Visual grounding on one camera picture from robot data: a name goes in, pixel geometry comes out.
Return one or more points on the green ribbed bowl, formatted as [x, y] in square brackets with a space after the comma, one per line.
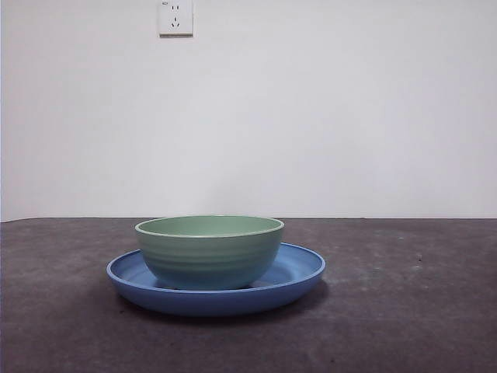
[209, 256]

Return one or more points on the blue plate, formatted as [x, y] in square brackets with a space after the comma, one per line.
[202, 305]

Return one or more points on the white wall socket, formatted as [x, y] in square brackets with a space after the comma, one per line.
[175, 19]

